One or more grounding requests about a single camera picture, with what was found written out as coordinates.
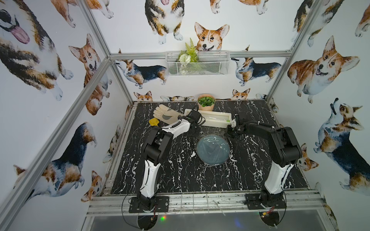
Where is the cream plastic wrap dispenser box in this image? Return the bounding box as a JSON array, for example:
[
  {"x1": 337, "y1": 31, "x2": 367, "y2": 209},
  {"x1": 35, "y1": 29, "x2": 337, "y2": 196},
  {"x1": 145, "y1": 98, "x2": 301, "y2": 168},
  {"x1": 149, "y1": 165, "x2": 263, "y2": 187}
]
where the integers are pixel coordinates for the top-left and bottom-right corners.
[{"x1": 198, "y1": 110, "x2": 232, "y2": 129}]

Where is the blue-grey ceramic plate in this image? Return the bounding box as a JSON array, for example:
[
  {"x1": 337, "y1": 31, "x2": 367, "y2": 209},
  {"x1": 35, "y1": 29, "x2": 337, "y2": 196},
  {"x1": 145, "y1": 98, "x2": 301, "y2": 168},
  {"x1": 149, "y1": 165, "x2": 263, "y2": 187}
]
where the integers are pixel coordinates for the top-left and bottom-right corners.
[{"x1": 196, "y1": 134, "x2": 231, "y2": 166}]

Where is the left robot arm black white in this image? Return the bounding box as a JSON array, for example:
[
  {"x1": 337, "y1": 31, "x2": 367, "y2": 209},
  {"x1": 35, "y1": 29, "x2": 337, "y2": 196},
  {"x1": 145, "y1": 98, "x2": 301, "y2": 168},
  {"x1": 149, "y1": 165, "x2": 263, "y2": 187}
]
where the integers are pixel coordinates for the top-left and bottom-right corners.
[{"x1": 137, "y1": 105, "x2": 205, "y2": 206}]

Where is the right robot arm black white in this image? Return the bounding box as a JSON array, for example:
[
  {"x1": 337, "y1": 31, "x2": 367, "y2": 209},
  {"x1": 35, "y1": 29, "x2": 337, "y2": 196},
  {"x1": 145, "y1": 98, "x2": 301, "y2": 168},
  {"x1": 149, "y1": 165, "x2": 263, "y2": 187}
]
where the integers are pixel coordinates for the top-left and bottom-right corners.
[{"x1": 225, "y1": 114, "x2": 303, "y2": 207}]

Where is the pink pot with green plant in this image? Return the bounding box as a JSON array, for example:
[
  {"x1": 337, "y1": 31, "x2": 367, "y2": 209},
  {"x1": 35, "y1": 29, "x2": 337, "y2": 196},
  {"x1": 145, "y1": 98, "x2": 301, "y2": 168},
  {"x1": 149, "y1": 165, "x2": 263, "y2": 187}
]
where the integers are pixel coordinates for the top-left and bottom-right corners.
[{"x1": 197, "y1": 94, "x2": 215, "y2": 111}]

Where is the beige work glove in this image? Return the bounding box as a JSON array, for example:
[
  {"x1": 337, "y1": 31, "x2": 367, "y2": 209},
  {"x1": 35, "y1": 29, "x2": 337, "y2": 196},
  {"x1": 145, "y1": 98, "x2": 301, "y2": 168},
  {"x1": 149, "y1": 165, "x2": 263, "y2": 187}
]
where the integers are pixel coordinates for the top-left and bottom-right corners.
[{"x1": 153, "y1": 105, "x2": 184, "y2": 125}]

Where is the yellow toy shovel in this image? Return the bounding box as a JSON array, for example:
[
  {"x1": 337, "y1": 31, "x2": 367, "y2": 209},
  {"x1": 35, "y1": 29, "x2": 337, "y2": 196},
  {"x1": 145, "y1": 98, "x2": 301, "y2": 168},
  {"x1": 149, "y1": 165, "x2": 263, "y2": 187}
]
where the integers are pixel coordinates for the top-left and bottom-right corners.
[{"x1": 149, "y1": 118, "x2": 160, "y2": 127}]

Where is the green fern with white flower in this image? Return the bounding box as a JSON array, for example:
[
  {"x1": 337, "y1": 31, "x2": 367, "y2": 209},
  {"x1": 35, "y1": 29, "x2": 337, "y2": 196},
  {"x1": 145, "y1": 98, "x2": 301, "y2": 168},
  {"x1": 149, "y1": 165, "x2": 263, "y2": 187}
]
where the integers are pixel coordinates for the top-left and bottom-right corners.
[{"x1": 176, "y1": 39, "x2": 200, "y2": 75}]

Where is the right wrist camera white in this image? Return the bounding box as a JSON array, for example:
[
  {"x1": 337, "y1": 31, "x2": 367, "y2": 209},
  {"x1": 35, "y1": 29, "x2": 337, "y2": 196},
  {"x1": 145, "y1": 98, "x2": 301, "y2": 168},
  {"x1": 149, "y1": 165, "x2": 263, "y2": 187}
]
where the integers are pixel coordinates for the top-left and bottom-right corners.
[{"x1": 230, "y1": 119, "x2": 237, "y2": 128}]

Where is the white wire wall basket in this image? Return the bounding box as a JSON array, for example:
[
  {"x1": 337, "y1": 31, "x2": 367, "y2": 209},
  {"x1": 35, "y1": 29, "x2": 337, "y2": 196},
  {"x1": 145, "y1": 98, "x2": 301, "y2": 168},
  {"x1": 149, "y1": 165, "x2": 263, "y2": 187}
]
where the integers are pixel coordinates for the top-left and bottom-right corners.
[{"x1": 165, "y1": 52, "x2": 231, "y2": 76}]

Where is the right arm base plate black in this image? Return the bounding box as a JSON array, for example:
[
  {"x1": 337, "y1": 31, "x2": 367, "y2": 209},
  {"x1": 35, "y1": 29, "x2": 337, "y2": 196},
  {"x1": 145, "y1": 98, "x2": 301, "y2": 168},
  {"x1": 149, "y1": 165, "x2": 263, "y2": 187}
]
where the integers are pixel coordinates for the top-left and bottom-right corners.
[{"x1": 244, "y1": 192, "x2": 287, "y2": 210}]

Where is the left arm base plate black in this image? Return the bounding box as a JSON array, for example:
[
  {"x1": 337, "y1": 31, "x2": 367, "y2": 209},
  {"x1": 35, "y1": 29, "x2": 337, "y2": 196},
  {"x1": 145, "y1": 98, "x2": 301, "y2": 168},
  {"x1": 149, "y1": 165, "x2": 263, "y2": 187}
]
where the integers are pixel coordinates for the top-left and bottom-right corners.
[{"x1": 129, "y1": 196, "x2": 170, "y2": 213}]

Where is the aluminium front rail frame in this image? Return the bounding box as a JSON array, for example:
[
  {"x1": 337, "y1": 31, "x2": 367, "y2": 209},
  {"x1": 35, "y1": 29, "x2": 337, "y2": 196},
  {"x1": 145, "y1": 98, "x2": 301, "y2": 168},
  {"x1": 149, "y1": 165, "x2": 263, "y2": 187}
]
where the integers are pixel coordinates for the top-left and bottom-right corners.
[{"x1": 86, "y1": 190, "x2": 325, "y2": 217}]

